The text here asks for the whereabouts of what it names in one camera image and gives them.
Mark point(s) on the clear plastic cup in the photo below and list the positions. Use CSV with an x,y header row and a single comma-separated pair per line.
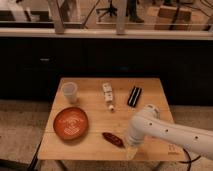
x,y
69,90

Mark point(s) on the dark red dried pepper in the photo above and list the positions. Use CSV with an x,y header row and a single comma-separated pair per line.
x,y
113,139

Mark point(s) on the orange patterned plate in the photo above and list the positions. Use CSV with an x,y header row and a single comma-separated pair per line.
x,y
70,123

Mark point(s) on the cardboard box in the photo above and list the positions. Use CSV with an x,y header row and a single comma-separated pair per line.
x,y
173,18

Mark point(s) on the beige wooden pusher tip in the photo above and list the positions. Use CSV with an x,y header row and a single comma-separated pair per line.
x,y
131,152

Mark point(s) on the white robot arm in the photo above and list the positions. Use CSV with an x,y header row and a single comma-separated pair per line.
x,y
146,122

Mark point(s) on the black rectangular case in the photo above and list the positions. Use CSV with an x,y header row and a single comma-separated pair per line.
x,y
134,96

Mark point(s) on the black office chair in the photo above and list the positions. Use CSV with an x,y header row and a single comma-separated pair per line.
x,y
111,10

